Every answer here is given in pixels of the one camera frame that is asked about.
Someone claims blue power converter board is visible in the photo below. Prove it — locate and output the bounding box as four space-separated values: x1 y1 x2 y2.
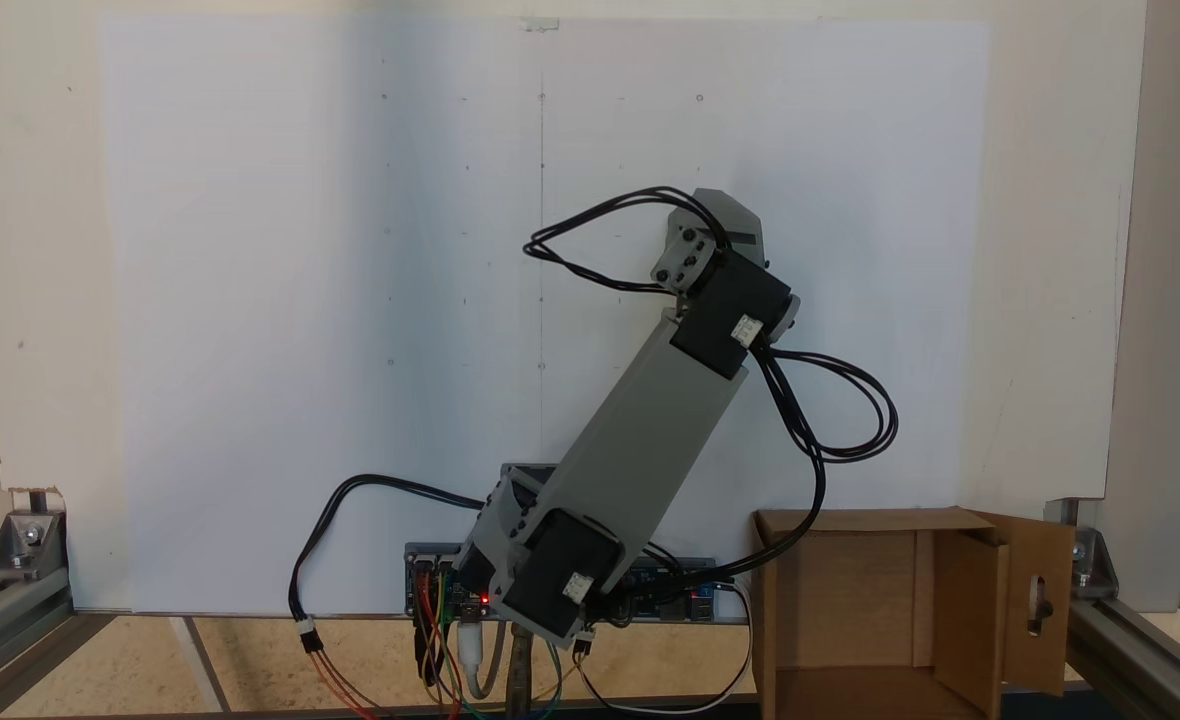
622 562 721 621

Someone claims brown cardboard box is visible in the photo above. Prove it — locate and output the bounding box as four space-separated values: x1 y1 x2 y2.
750 505 1078 720

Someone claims grey board mounting plate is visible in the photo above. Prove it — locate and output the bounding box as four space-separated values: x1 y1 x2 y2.
405 543 723 624

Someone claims wide grey aluminium beam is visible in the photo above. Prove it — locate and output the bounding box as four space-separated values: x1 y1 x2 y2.
1098 0 1180 613

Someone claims black servo cable loop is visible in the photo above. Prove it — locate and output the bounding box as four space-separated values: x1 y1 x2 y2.
640 343 901 601
524 185 733 297

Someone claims thin white cable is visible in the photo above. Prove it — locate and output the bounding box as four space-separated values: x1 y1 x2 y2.
578 580 756 717

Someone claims yellow jumper wire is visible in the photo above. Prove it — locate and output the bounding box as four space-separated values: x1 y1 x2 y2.
434 572 463 706

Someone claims white USB plug cable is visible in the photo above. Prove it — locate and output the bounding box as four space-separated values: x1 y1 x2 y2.
455 615 507 701

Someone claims green jumper wire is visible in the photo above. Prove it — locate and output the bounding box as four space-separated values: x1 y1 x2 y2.
443 585 481 720

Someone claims metal corner bracket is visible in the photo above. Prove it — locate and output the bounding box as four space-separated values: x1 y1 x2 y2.
1068 527 1121 601
0 508 68 583

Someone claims black cable with white connector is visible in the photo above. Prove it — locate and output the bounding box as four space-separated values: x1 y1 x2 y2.
288 474 486 653

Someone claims orange red wire pair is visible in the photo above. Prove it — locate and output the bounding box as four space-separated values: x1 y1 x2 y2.
310 645 383 720

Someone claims aluminium frame post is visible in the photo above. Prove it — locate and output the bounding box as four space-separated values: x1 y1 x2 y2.
0 570 119 720
1065 575 1180 720

